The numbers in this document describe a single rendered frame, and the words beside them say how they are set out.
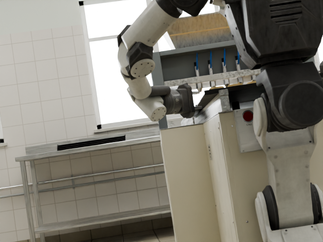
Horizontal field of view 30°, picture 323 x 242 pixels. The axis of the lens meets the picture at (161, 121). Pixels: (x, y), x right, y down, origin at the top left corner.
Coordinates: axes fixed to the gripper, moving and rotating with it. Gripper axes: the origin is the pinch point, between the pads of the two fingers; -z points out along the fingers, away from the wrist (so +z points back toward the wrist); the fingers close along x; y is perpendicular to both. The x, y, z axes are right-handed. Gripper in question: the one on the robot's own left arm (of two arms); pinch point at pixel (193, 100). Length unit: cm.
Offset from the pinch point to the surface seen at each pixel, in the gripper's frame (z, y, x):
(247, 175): 9.2, -26.1, -28.4
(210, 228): -32, 30, -53
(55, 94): -180, 338, 54
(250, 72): -54, 13, 12
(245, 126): 10.3, -29.4, -12.7
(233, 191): 12.7, -22.4, -32.8
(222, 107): 14.9, -24.8, -5.9
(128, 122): -235, 300, 18
